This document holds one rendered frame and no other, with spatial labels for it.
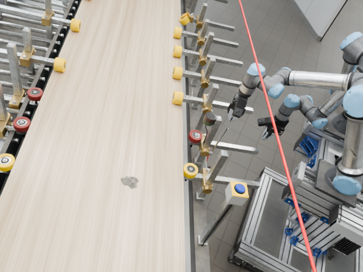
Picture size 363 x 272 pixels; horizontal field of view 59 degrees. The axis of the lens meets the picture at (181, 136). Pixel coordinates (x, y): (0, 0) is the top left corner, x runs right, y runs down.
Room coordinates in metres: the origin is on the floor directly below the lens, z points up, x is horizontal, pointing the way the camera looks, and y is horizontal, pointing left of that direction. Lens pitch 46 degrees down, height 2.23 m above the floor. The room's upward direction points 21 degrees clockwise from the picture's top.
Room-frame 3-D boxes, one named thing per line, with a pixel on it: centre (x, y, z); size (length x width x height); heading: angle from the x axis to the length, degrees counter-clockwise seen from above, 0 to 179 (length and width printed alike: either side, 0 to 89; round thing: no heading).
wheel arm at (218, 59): (2.07, 0.01, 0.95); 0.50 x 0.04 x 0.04; 106
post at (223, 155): (1.06, -0.22, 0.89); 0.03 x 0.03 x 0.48; 16
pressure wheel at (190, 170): (1.07, -0.11, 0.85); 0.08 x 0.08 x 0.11
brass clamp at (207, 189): (1.08, -0.22, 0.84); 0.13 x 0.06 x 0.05; 16
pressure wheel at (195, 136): (1.32, -0.08, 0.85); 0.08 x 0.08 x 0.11
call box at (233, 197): (0.81, -0.29, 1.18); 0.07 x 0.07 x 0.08; 16
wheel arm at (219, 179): (1.12, -0.30, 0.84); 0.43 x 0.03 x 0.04; 106
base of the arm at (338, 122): (1.73, -0.94, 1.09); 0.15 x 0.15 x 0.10
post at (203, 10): (2.50, 0.20, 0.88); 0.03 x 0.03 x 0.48; 16
